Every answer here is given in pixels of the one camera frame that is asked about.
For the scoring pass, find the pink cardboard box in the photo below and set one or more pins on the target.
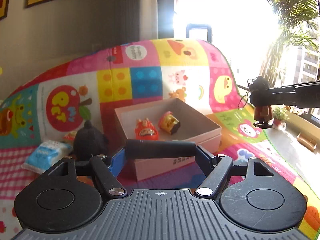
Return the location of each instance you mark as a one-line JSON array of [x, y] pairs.
[[195, 127]]

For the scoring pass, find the black foam cylinder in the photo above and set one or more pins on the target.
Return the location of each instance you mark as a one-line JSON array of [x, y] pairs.
[[148, 149]]

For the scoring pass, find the small green red figurine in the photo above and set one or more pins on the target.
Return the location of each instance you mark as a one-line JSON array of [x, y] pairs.
[[69, 137]]

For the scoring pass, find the black plush mouse toy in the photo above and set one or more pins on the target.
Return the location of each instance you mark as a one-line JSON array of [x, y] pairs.
[[89, 142]]

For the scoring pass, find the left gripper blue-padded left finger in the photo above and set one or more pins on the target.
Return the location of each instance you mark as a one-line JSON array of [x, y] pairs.
[[103, 171]]

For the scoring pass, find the large palm plant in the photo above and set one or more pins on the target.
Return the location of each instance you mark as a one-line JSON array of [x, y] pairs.
[[298, 28]]

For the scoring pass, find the colourful cartoon play mat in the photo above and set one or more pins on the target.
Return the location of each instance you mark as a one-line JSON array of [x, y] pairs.
[[62, 98]]

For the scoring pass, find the black-haired doll keychain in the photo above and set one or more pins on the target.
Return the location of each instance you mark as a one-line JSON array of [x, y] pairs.
[[256, 92]]

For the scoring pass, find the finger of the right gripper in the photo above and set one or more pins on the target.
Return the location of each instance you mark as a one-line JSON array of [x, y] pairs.
[[299, 89], [273, 100]]

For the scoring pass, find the small potted plant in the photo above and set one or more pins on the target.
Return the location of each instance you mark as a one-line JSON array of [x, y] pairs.
[[279, 118]]

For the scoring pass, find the blue tissue pack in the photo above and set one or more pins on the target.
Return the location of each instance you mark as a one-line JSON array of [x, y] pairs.
[[46, 155]]

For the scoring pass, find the red daruma doll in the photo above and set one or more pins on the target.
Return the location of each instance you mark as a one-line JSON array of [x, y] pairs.
[[145, 130]]

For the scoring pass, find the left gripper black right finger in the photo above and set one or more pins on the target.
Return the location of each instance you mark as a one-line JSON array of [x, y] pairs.
[[218, 170]]

